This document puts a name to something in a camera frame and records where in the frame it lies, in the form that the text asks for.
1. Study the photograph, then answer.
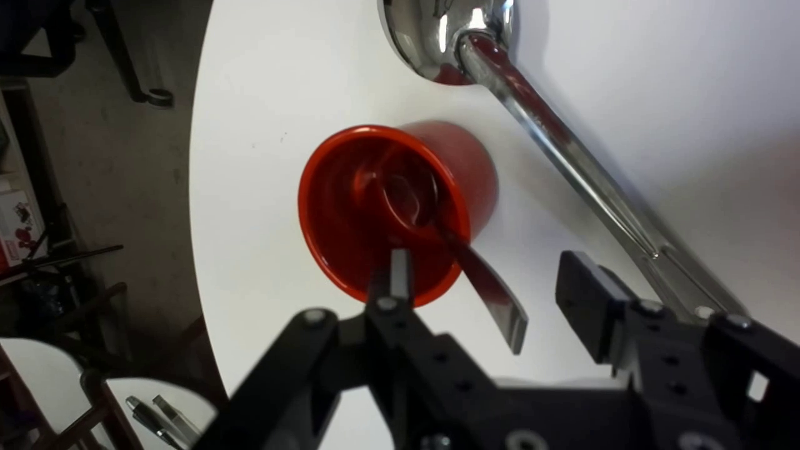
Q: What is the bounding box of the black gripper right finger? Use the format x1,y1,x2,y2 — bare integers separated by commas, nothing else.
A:
555,249,639,365

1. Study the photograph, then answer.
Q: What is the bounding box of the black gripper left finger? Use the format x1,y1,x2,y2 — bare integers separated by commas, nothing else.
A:
368,247,412,312

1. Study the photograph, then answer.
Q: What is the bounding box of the small metal spoon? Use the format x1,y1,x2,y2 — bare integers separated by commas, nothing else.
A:
380,173,529,355

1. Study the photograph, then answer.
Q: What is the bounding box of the large silver serving spoon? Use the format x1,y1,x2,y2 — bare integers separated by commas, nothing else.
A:
378,0,748,319

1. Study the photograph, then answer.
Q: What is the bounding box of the red mug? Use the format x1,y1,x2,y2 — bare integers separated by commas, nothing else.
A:
298,119,499,305

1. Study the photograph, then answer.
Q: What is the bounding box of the round white table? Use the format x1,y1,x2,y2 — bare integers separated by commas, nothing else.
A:
189,0,800,450

